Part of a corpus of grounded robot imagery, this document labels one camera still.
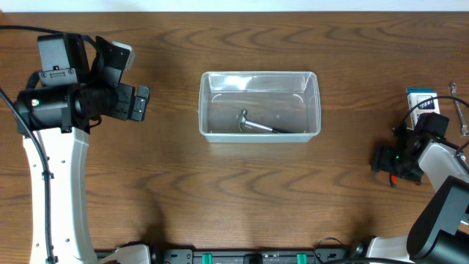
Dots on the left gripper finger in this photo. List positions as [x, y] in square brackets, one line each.
[143, 92]
[139, 109]

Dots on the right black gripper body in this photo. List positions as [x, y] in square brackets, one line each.
[404, 166]

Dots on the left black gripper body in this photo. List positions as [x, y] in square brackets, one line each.
[124, 101]

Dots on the red handled pliers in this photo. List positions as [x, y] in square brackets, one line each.
[392, 180]

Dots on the small claw hammer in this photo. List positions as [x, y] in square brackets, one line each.
[243, 122]

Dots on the clear plastic container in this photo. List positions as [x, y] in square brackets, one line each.
[289, 100]

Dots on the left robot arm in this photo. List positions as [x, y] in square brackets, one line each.
[78, 84]

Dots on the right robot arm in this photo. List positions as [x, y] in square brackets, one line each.
[435, 237]

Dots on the blue white cardboard box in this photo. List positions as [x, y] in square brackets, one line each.
[419, 97]

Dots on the silver double-ended wrench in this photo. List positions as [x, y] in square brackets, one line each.
[464, 125]

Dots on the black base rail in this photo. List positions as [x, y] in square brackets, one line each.
[188, 256]

